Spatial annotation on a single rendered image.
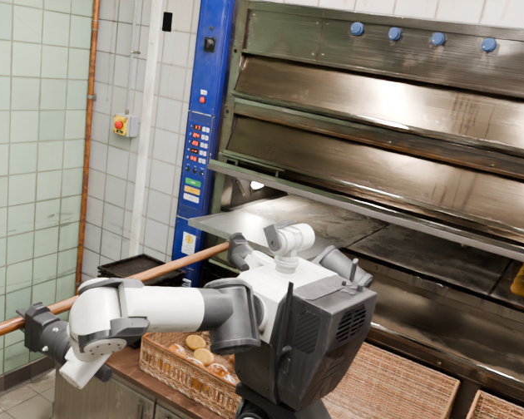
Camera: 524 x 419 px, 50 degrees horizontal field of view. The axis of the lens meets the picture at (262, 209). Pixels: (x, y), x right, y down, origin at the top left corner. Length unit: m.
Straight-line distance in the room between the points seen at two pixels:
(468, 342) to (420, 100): 0.90
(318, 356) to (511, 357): 1.09
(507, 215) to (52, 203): 2.15
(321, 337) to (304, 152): 1.20
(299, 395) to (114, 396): 1.32
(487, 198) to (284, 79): 0.92
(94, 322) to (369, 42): 1.53
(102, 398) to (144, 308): 1.53
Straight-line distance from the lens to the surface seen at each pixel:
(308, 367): 1.30
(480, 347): 2.24
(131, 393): 2.45
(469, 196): 2.10
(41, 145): 2.95
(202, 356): 2.47
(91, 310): 1.10
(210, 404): 2.25
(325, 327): 1.24
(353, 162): 2.23
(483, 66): 2.10
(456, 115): 2.09
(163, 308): 1.10
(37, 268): 3.15
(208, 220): 2.40
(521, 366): 2.23
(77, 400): 2.73
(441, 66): 2.13
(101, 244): 3.16
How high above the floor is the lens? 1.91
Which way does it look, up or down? 16 degrees down
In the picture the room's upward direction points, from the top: 9 degrees clockwise
